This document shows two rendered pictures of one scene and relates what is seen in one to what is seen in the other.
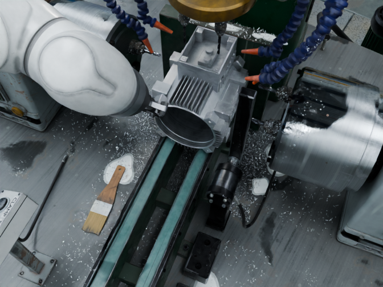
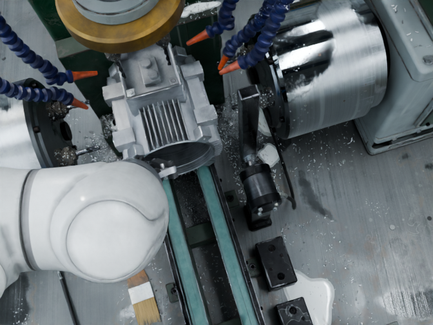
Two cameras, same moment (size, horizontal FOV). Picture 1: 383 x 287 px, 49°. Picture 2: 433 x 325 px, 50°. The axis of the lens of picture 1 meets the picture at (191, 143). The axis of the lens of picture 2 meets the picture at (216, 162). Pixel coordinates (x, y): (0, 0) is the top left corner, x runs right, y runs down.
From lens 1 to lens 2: 0.24 m
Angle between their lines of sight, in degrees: 16
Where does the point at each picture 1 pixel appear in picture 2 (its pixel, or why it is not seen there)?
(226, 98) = (198, 101)
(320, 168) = (340, 109)
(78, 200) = (111, 304)
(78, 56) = (119, 222)
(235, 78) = (190, 73)
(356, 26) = not seen: outside the picture
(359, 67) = not seen: outside the picture
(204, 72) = (163, 92)
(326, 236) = (358, 158)
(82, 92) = (150, 255)
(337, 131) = (338, 64)
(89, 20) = not seen: outside the picture
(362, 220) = (392, 126)
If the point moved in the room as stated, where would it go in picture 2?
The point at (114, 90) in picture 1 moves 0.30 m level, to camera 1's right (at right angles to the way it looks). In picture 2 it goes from (165, 216) to (389, 47)
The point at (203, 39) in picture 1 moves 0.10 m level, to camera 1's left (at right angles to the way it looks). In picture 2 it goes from (127, 55) to (82, 84)
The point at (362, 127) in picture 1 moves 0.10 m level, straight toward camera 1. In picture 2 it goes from (359, 44) to (367, 96)
